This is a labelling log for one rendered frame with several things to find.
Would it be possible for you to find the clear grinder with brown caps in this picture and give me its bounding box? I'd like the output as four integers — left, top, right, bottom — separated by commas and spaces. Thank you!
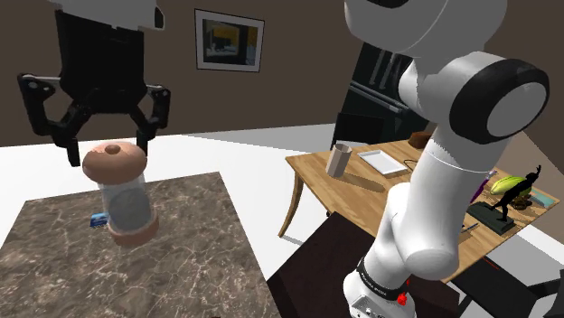
81, 141, 161, 248

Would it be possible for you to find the framed wall picture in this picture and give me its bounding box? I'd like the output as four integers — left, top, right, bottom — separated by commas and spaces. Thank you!
193, 8, 266, 74

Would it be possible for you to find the black figure on base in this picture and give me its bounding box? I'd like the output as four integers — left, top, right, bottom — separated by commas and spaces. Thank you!
465, 164, 543, 236

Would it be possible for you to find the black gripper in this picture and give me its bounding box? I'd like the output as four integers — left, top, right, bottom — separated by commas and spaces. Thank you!
16, 10, 172, 168

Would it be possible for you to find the wooden table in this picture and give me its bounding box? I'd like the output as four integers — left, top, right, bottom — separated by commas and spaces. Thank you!
277, 139, 561, 284

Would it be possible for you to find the small blue box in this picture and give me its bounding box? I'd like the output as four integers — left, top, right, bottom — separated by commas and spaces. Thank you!
89, 211, 109, 229

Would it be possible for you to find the dark robot stand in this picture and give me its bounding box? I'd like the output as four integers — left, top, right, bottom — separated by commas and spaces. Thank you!
266, 210, 465, 318

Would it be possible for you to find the purple stick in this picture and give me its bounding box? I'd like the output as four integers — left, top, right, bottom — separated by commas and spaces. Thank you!
469, 170, 499, 204

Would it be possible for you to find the yellow-green fruit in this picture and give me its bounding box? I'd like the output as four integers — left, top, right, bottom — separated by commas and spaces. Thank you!
489, 175, 526, 196

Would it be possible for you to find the black bench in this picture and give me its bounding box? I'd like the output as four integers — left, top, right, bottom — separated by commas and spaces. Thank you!
451, 254, 564, 318

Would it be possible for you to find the teal book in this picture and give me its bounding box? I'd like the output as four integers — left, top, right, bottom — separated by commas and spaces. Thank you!
530, 189, 557, 209

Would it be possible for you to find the white rectangular tray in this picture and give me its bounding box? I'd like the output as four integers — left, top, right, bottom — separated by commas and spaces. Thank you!
356, 149, 409, 176

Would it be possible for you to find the brown box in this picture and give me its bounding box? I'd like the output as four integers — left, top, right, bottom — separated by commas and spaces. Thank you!
408, 131, 433, 149

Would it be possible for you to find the beige faceted cup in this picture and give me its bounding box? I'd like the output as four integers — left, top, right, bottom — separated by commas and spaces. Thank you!
325, 143, 353, 179

